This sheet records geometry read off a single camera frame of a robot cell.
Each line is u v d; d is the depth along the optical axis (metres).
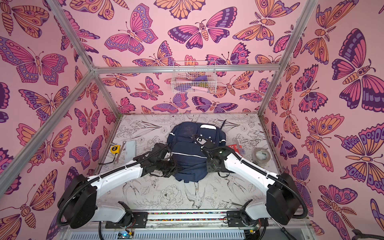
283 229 0.70
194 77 0.95
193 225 0.73
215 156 0.58
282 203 0.40
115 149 0.98
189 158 0.87
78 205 0.42
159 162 0.69
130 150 1.01
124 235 0.72
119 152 0.99
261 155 0.95
